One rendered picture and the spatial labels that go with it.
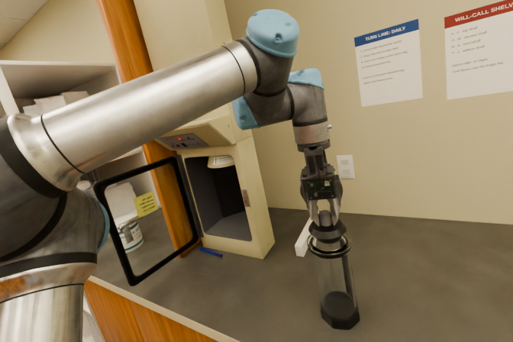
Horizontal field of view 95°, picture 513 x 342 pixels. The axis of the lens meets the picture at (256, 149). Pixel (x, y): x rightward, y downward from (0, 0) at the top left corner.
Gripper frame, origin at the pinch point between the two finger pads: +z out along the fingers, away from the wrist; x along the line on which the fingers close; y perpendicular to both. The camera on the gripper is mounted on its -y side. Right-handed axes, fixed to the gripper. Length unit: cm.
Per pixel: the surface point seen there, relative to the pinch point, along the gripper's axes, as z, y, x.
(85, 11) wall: -118, -98, -151
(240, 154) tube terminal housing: -14.1, -21.8, -26.7
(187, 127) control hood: -27.4, -12.5, -39.1
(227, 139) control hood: -21.0, -16.6, -28.2
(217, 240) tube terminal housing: 23, -27, -48
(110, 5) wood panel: -75, -24, -64
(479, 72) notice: -26, -44, 54
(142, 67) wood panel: -53, -30, -63
